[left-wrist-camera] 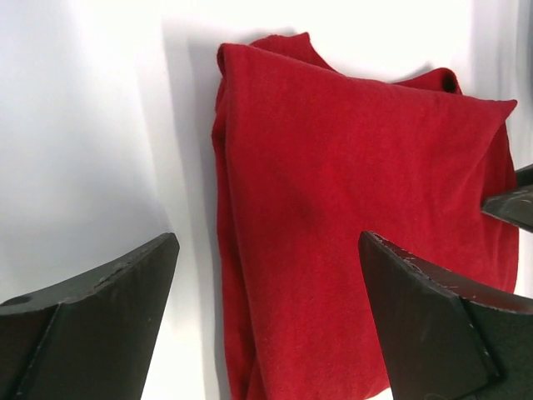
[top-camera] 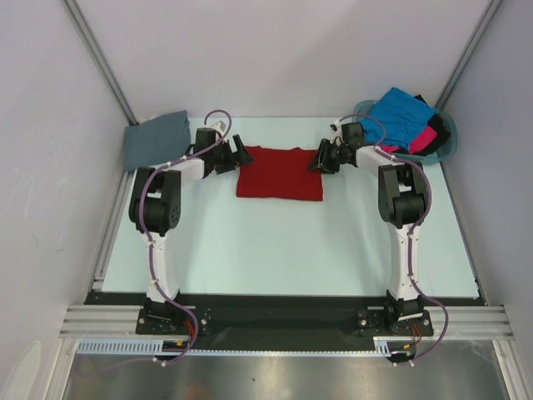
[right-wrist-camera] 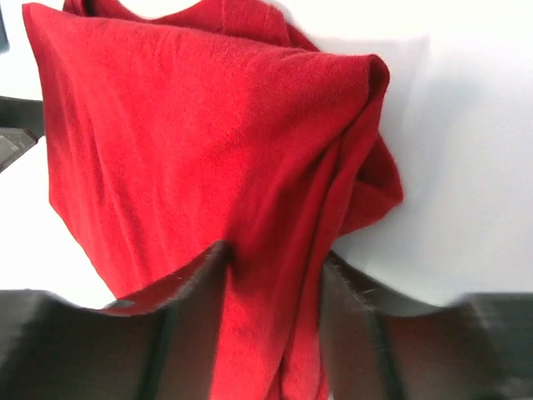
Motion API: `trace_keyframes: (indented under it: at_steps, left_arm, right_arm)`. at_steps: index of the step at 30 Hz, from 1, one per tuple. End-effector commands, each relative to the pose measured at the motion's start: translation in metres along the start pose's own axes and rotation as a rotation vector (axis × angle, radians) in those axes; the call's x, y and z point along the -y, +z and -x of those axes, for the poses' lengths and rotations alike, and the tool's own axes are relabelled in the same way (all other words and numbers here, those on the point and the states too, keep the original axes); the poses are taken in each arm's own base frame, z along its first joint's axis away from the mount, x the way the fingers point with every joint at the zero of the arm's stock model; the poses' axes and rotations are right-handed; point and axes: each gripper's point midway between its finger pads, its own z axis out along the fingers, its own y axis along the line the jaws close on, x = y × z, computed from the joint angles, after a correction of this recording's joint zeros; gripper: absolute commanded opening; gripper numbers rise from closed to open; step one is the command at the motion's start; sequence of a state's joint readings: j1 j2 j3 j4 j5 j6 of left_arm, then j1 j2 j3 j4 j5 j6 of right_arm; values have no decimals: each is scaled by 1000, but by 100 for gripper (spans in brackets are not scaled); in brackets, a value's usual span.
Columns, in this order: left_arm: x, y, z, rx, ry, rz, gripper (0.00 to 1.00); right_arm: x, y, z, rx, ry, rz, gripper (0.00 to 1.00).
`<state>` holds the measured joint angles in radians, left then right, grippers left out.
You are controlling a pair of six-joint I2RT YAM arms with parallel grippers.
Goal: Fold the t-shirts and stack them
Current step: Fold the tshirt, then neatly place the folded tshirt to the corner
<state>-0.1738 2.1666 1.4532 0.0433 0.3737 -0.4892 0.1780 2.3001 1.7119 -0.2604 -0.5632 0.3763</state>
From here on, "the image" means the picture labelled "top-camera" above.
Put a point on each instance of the aluminium corner post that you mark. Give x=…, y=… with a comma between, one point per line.
x=94, y=49
x=481, y=28

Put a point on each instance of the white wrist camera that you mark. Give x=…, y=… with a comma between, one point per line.
x=219, y=127
x=336, y=128

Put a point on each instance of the red t shirt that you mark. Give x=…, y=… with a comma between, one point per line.
x=280, y=173

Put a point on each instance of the pink t shirt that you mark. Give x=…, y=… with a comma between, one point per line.
x=420, y=146

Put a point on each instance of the folded grey t shirt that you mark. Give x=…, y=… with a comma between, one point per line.
x=156, y=141

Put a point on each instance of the left white cable duct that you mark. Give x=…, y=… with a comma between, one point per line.
x=140, y=347

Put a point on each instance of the black t shirt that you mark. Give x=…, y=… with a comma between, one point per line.
x=443, y=134

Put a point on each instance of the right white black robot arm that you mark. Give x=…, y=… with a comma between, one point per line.
x=403, y=201

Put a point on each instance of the blue t shirt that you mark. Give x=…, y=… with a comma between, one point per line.
x=397, y=119

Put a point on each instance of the right aluminium corner post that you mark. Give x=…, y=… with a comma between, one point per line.
x=481, y=28

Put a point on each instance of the aluminium front rail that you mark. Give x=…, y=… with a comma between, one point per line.
x=465, y=323

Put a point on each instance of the teal plastic basket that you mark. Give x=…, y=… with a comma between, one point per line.
x=446, y=151

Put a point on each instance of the left aluminium corner post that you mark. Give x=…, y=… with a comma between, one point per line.
x=94, y=49

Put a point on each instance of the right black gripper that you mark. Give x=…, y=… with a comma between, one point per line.
x=322, y=162

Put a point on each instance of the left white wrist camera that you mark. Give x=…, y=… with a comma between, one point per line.
x=219, y=127

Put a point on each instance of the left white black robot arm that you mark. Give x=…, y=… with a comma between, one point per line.
x=155, y=209

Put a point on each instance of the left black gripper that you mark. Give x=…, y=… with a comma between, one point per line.
x=236, y=159

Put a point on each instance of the white cable duct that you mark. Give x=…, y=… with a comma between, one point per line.
x=396, y=346
x=140, y=347

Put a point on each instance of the right white cable duct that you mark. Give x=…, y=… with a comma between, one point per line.
x=396, y=346

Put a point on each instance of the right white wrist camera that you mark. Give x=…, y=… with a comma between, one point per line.
x=336, y=128

